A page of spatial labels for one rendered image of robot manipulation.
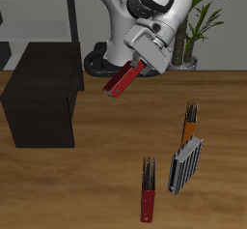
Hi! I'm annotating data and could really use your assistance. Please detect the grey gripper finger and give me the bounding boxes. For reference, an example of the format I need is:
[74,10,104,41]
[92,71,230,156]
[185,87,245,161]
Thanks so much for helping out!
[129,52,141,69]
[139,63,152,77]

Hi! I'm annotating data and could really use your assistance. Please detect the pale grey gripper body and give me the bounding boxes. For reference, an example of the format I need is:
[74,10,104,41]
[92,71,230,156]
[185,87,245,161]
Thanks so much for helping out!
[123,24,174,74]

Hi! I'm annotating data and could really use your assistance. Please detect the red book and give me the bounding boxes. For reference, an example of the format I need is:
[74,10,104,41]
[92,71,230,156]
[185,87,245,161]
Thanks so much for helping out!
[102,60,147,99]
[139,155,157,224]

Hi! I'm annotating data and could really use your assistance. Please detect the orange book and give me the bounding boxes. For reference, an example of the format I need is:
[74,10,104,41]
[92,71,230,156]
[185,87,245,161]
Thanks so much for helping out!
[180,100,199,147]

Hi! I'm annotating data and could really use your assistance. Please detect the black and white striped book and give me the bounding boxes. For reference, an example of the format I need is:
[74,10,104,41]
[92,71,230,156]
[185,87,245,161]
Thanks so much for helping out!
[167,134,205,196]

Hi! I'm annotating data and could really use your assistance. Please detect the pale grey shelf unit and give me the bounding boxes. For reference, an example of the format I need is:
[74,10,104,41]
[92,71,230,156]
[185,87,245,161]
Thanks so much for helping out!
[0,0,80,72]

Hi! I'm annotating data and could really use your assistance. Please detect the pot plant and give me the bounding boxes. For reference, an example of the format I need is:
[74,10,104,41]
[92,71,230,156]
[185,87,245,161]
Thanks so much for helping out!
[166,0,228,72]

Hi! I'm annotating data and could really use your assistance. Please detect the dark brown desk caddy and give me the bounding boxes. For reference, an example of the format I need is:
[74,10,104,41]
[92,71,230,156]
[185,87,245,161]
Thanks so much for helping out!
[0,41,86,149]

